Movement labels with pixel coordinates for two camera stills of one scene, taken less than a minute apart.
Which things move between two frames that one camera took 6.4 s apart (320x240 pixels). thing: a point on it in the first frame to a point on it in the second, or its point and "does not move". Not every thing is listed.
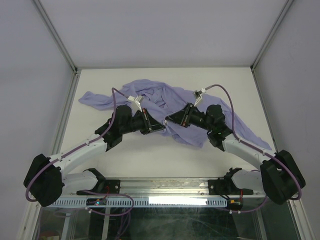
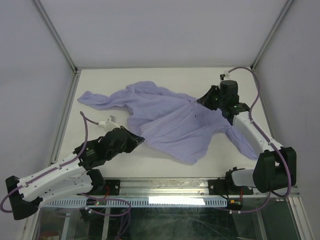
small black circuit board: x=96 y=201 does not move
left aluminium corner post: x=56 y=35 does not move
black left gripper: x=150 y=124 to x=134 y=141
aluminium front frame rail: x=164 y=187 does not move
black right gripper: x=182 y=117 to x=205 y=100
